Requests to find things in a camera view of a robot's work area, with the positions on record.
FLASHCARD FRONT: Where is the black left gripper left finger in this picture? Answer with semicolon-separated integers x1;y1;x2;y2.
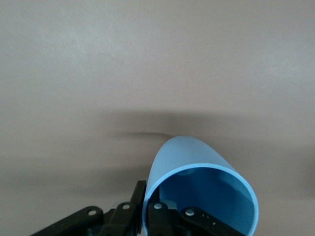
31;180;148;236

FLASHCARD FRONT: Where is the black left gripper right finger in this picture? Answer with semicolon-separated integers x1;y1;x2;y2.
147;202;246;236

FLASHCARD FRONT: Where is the blue plastic cup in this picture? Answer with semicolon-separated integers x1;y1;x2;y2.
141;135;259;236

